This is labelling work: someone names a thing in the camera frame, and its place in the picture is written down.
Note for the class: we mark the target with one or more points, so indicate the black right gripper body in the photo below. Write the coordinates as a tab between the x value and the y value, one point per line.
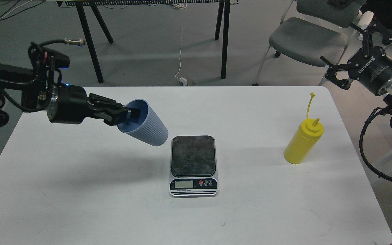
373	71

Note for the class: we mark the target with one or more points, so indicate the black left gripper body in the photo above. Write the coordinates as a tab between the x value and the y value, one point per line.
68	104

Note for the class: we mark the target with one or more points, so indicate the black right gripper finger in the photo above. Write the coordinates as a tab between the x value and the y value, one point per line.
367	32
331	74

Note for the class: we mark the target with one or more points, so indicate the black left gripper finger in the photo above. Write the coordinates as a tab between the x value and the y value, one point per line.
110	117
97	101

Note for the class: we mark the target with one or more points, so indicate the blue ribbed plastic cup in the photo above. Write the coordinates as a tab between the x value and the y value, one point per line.
148	127

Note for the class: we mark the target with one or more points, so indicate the yellow squeeze bottle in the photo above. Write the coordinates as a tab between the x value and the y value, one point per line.
306	136

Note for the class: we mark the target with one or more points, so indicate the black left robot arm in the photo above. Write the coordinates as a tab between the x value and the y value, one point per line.
41	89

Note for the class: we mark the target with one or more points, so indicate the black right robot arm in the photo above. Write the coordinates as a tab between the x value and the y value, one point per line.
379	111

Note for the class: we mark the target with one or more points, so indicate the digital kitchen scale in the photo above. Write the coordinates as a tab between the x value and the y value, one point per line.
193	166

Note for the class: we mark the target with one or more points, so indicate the grey office chair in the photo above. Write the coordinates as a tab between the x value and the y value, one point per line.
306	42

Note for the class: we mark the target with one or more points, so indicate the black trestle table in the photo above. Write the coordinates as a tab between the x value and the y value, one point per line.
149	39

